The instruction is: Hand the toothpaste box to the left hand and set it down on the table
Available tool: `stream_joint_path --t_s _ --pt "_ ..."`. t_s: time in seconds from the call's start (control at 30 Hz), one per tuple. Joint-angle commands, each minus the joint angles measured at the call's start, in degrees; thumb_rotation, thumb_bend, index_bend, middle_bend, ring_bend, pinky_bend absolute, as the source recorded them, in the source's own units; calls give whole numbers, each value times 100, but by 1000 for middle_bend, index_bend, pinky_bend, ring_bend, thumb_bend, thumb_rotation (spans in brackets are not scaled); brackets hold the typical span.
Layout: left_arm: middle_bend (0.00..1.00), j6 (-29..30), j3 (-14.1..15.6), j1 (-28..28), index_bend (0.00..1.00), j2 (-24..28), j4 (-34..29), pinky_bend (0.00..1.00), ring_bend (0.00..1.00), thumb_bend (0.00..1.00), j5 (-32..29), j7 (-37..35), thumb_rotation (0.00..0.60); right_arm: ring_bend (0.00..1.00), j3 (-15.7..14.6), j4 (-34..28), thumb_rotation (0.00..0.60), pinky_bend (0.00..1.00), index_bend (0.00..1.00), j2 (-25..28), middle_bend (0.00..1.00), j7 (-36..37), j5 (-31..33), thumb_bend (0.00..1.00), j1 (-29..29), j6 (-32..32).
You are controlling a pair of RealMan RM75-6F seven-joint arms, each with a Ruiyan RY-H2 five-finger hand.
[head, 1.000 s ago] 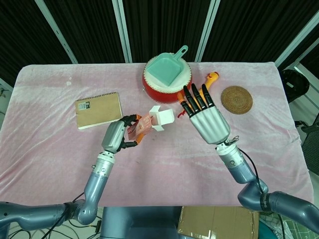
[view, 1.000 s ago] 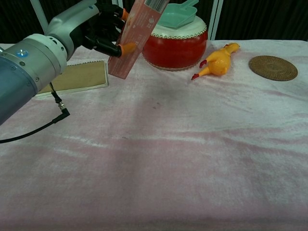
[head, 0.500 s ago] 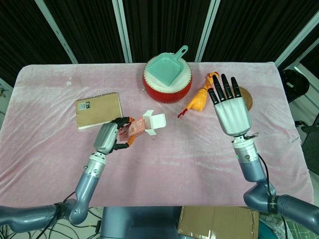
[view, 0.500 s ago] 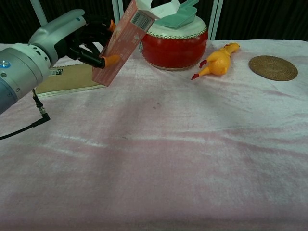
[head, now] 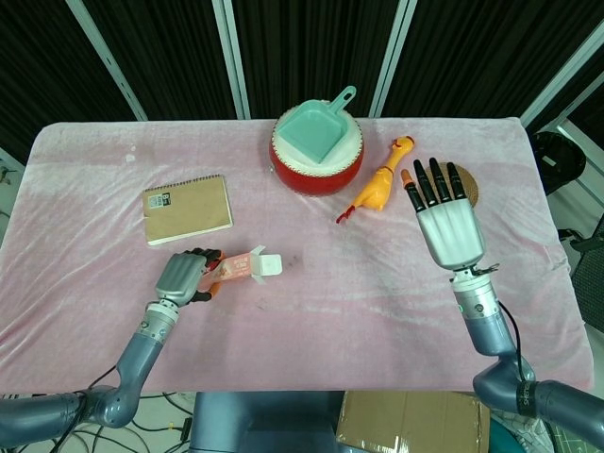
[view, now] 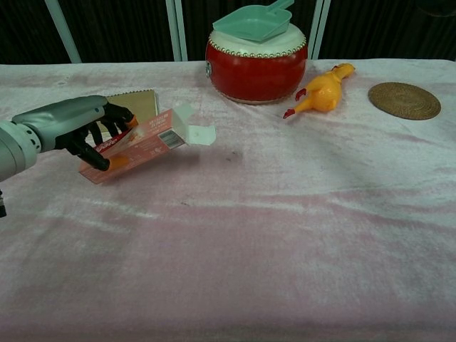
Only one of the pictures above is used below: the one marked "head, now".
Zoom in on pink velvet tablecloth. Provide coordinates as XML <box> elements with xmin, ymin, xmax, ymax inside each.
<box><xmin>0</xmin><ymin>116</ymin><xmax>595</xmax><ymax>394</ymax></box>

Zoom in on teal plastic scoop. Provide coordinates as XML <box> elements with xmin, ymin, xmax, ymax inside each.
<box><xmin>275</xmin><ymin>85</ymin><xmax>358</xmax><ymax>166</ymax></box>

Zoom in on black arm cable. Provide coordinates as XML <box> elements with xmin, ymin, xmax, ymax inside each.
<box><xmin>497</xmin><ymin>301</ymin><xmax>537</xmax><ymax>383</ymax></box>
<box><xmin>46</xmin><ymin>365</ymin><xmax>119</xmax><ymax>453</ymax></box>

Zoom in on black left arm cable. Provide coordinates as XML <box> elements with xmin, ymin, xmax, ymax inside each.
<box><xmin>46</xmin><ymin>365</ymin><xmax>119</xmax><ymax>453</ymax></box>

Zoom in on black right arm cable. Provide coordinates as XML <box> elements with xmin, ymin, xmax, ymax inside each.
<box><xmin>497</xmin><ymin>301</ymin><xmax>537</xmax><ymax>383</ymax></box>

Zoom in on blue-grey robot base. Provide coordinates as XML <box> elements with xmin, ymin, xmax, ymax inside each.
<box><xmin>187</xmin><ymin>391</ymin><xmax>350</xmax><ymax>453</ymax></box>

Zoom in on pink cardboard box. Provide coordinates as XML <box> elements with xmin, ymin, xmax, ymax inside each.
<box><xmin>196</xmin><ymin>244</ymin><xmax>268</xmax><ymax>292</ymax></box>

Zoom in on round woven rattan coaster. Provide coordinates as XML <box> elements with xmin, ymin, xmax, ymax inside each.
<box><xmin>424</xmin><ymin>161</ymin><xmax>480</xmax><ymax>209</ymax></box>

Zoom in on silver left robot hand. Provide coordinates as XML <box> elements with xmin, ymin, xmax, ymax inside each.
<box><xmin>154</xmin><ymin>247</ymin><xmax>223</xmax><ymax>307</ymax></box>

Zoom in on yellow rubber chicken toy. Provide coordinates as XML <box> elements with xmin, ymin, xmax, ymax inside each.
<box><xmin>335</xmin><ymin>135</ymin><xmax>418</xmax><ymax>225</ymax></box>

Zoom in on brown cardboard box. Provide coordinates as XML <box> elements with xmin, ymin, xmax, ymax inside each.
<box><xmin>335</xmin><ymin>390</ymin><xmax>492</xmax><ymax>453</ymax></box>

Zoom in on brown spiral notebook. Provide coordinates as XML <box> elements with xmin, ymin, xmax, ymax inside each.
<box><xmin>143</xmin><ymin>175</ymin><xmax>235</xmax><ymax>247</ymax></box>

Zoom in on black round stool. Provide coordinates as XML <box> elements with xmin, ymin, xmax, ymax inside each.
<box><xmin>529</xmin><ymin>131</ymin><xmax>588</xmax><ymax>194</ymax></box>

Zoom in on red drum with white top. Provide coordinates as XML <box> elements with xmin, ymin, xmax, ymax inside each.
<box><xmin>268</xmin><ymin>99</ymin><xmax>365</xmax><ymax>195</ymax></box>

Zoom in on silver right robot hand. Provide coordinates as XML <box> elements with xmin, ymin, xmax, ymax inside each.
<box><xmin>401</xmin><ymin>159</ymin><xmax>487</xmax><ymax>271</ymax></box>

